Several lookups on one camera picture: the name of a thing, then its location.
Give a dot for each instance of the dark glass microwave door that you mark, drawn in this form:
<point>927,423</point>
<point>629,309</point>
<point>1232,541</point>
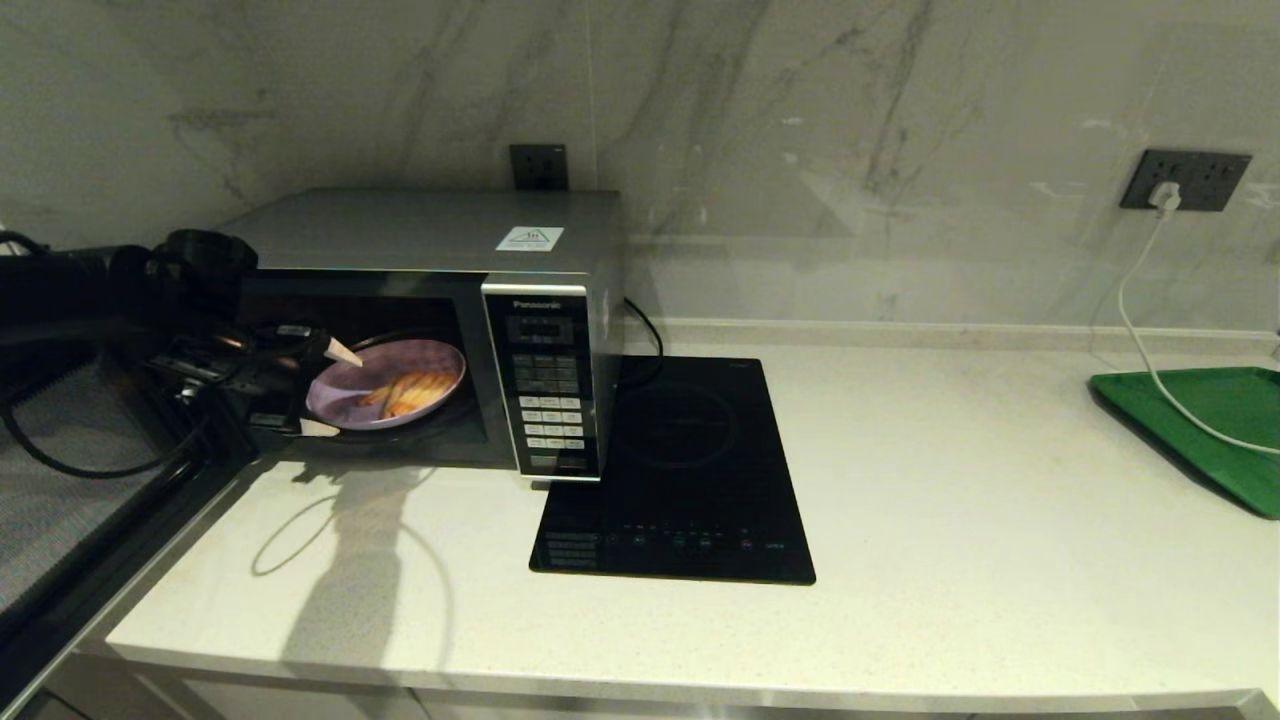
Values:
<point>80,540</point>

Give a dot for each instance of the black induction cooktop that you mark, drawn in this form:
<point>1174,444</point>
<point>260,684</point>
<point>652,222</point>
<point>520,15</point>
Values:
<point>700,430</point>

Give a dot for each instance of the green plastic tray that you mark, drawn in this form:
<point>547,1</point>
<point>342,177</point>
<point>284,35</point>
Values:
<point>1240,400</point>

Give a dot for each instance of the silver Panasonic microwave oven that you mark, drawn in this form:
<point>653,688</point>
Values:
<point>400,230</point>

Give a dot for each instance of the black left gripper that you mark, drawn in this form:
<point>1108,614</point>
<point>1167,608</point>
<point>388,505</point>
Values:
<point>220,370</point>

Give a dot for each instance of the lilac round plate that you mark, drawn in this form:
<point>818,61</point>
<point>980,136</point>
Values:
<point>400,355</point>

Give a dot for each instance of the small black wall socket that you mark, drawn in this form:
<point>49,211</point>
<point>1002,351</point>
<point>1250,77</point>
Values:
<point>540,168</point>

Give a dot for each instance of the white power plug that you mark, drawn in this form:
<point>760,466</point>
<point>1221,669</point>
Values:
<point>1163,197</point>

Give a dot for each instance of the wide black wall socket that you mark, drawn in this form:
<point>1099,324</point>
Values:
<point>1210,180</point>

